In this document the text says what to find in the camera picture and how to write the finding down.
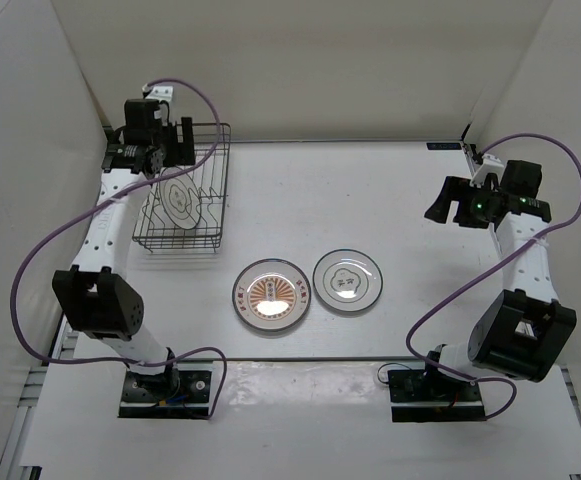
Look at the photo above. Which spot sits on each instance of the white plate black lettering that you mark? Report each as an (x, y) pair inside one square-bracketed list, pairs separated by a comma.
[(347, 281)]

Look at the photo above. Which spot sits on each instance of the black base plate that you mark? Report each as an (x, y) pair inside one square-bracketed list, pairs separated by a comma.
[(190, 401), (419, 397)]

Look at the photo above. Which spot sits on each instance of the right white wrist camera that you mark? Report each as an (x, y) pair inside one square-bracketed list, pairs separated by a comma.
[(489, 164)]

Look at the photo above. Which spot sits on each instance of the grey wire dish rack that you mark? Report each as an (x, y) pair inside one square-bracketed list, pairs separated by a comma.
[(156, 233)]

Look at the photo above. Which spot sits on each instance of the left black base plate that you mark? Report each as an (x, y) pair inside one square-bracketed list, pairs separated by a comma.
[(190, 401)]

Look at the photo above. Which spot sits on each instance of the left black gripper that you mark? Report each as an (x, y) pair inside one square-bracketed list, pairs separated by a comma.
[(180, 153)]

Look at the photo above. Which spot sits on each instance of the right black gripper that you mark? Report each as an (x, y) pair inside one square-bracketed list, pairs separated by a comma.
[(456, 189)]

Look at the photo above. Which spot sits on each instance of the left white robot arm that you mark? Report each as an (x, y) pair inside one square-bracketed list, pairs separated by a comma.
[(93, 293)]

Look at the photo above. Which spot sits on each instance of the orange sunburst pattern plate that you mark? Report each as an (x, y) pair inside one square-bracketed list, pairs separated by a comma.
[(271, 295)]

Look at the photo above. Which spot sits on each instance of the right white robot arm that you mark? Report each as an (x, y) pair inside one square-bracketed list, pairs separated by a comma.
[(453, 360)]

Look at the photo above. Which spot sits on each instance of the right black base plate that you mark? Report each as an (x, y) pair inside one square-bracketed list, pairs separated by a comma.
[(419, 397)]

